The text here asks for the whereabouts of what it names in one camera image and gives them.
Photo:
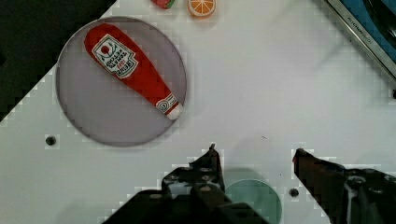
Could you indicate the green metal cup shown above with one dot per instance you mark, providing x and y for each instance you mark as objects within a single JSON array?
[{"x": 258, "y": 195}]

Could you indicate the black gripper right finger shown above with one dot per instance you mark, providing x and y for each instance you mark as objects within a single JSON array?
[{"x": 347, "y": 196}]

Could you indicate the silver toaster oven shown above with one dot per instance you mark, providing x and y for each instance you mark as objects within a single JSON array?
[{"x": 373, "y": 23}]

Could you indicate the red plush ketchup bottle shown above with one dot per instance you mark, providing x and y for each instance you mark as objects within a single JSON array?
[{"x": 122, "y": 58}]

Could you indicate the orange slice toy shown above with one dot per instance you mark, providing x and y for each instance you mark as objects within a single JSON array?
[{"x": 201, "y": 8}]

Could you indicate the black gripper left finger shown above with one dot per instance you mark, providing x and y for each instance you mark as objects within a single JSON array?
[{"x": 188, "y": 195}]

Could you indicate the red strawberry toy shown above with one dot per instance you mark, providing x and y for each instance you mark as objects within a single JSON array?
[{"x": 164, "y": 4}]

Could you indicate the grey round plate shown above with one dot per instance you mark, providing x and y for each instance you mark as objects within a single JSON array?
[{"x": 102, "y": 108}]

